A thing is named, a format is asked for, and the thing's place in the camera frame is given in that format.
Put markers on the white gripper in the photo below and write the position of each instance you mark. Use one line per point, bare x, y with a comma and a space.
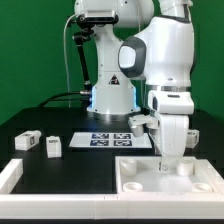
168, 123

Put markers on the white square table top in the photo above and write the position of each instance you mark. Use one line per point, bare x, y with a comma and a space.
141, 174

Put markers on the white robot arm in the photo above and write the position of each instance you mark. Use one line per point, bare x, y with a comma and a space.
144, 66

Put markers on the white marker tag sheet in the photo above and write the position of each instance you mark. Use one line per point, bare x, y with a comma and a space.
109, 140

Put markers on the white U-shaped obstacle fence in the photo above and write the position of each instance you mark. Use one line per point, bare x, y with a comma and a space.
121, 205

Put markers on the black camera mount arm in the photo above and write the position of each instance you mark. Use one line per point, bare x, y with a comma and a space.
80, 38

